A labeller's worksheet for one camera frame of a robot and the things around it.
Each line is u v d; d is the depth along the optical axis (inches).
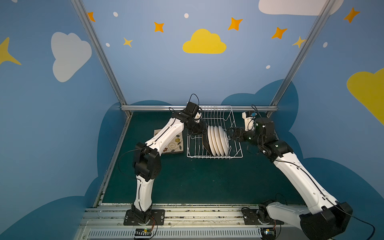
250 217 29.4
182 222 28.9
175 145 39.7
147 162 20.1
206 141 32.7
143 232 28.7
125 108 45.4
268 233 28.9
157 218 29.0
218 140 34.0
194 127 29.6
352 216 15.2
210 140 33.7
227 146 35.4
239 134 26.0
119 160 37.1
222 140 34.6
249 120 25.9
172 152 37.7
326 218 14.6
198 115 32.3
